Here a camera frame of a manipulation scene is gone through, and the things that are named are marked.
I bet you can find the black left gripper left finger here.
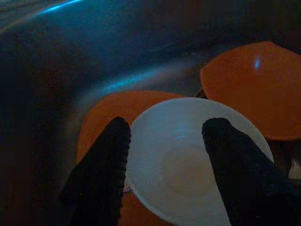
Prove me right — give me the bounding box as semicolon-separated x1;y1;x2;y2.
60;116;132;226

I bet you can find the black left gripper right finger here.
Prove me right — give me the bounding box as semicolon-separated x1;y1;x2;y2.
201;117;301;226

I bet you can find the white ceramic bowl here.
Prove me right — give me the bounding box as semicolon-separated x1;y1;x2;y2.
124;97;275;226

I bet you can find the stainless steel sink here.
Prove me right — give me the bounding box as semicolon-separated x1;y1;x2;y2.
0;0;301;226

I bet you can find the orange plastic plate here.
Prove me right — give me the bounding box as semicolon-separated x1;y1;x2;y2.
76;90;189;226
199;41;301;142

